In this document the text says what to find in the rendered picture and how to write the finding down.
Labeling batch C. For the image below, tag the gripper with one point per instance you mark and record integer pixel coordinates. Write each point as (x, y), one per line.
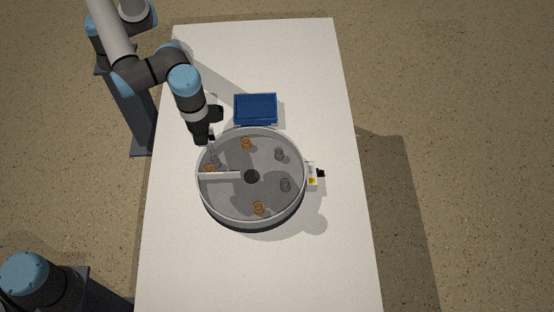
(202, 127)

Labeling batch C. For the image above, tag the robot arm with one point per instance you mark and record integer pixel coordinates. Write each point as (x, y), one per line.
(117, 30)
(61, 294)

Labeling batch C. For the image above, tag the blue crate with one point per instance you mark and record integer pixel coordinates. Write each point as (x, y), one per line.
(255, 106)

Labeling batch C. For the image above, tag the grey turntable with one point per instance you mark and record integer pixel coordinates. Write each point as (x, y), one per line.
(260, 195)

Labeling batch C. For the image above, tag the steel bushing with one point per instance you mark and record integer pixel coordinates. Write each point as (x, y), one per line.
(283, 184)
(210, 155)
(280, 154)

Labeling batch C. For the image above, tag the white control box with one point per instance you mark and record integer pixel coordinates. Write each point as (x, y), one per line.
(313, 179)

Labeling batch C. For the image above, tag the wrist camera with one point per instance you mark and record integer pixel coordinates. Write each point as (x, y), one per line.
(214, 112)

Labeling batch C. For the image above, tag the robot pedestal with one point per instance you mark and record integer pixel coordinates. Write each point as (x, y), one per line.
(80, 271)
(132, 117)

